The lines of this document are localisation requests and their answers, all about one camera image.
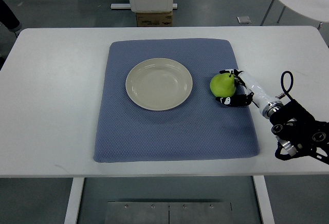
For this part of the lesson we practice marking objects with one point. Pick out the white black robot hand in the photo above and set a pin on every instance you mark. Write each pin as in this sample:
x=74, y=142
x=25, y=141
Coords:
x=267, y=104

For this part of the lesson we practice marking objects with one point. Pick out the green pear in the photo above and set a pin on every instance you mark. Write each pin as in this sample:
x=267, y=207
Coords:
x=223, y=85

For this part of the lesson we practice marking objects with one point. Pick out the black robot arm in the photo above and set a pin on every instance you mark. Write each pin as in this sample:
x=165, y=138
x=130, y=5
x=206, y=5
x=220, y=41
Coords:
x=296, y=130

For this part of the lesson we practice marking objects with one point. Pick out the grey floor outlet plate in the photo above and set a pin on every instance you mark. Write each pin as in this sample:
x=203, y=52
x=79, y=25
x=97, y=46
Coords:
x=243, y=19

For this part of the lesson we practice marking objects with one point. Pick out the beige round plate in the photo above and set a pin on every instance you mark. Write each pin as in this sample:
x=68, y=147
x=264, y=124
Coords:
x=159, y=84

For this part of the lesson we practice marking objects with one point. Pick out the metal floor plate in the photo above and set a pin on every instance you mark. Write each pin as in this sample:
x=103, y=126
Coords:
x=169, y=212

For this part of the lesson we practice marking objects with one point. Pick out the right white table leg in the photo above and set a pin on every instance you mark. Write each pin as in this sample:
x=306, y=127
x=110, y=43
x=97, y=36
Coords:
x=265, y=209

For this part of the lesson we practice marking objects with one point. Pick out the white table leg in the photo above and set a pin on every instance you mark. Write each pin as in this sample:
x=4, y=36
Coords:
x=72, y=211
x=265, y=209

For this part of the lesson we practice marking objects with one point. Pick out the blue textured mat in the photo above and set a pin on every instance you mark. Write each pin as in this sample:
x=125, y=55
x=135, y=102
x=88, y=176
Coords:
x=199, y=129

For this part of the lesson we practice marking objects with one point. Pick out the cardboard box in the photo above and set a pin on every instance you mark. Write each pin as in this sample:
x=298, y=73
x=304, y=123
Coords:
x=163, y=19

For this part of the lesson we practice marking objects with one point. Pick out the left white table leg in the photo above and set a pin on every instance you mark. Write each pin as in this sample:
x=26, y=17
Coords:
x=72, y=211

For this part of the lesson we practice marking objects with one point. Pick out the person in dark clothes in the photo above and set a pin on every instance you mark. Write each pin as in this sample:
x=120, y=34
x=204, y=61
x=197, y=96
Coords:
x=9, y=20

